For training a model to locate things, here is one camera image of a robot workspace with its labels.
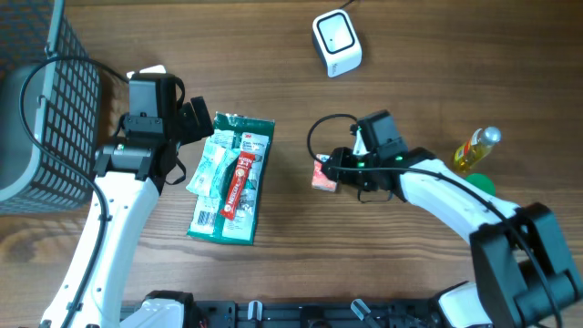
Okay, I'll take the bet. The orange Kleenex tissue pack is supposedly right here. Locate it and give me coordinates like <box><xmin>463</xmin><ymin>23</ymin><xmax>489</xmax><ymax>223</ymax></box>
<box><xmin>312</xmin><ymin>154</ymin><xmax>337</xmax><ymax>192</ymax></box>

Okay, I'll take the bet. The red Nescafe sachet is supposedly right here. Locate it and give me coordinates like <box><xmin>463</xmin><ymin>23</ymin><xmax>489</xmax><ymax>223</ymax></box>
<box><xmin>220</xmin><ymin>151</ymin><xmax>255</xmax><ymax>220</ymax></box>

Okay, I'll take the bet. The yellow Vim dish soap bottle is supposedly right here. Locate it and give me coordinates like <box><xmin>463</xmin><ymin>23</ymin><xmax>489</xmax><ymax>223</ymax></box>
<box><xmin>452</xmin><ymin>127</ymin><xmax>502</xmax><ymax>173</ymax></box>

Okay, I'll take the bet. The green lid jar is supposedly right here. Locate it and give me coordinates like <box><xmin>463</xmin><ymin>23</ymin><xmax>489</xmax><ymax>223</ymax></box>
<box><xmin>465</xmin><ymin>173</ymin><xmax>496</xmax><ymax>196</ymax></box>

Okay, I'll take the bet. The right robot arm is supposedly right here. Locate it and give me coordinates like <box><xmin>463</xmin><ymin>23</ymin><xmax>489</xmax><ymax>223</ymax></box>
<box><xmin>315</xmin><ymin>110</ymin><xmax>582</xmax><ymax>327</ymax></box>

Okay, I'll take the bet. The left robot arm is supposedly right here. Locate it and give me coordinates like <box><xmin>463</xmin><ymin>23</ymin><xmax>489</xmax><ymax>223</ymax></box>
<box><xmin>40</xmin><ymin>73</ymin><xmax>213</xmax><ymax>327</ymax></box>

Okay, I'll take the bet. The white barcode scanner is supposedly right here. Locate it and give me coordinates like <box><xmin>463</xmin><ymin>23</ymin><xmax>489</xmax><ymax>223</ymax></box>
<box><xmin>312</xmin><ymin>9</ymin><xmax>363</xmax><ymax>77</ymax></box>

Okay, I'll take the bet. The dark grey mesh basket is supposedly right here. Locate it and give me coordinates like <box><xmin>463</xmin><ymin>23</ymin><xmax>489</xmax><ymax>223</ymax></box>
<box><xmin>1</xmin><ymin>1</ymin><xmax>101</xmax><ymax>215</ymax></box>

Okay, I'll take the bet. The left camera cable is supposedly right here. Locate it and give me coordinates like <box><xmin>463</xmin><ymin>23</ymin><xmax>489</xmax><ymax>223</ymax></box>
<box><xmin>18</xmin><ymin>55</ymin><xmax>131</xmax><ymax>328</ymax></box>

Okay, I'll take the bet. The camera cable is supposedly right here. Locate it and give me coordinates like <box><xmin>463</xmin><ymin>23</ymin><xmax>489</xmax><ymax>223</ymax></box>
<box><xmin>306</xmin><ymin>113</ymin><xmax>564</xmax><ymax>328</ymax></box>
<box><xmin>18</xmin><ymin>55</ymin><xmax>131</xmax><ymax>328</ymax></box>

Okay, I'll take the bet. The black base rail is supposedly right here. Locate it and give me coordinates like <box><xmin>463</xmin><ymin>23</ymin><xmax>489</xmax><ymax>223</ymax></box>
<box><xmin>194</xmin><ymin>299</ymin><xmax>444</xmax><ymax>328</ymax></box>

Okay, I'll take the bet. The right camera cable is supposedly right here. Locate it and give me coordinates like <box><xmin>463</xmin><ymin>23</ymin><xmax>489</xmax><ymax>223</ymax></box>
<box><xmin>306</xmin><ymin>113</ymin><xmax>564</xmax><ymax>328</ymax></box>

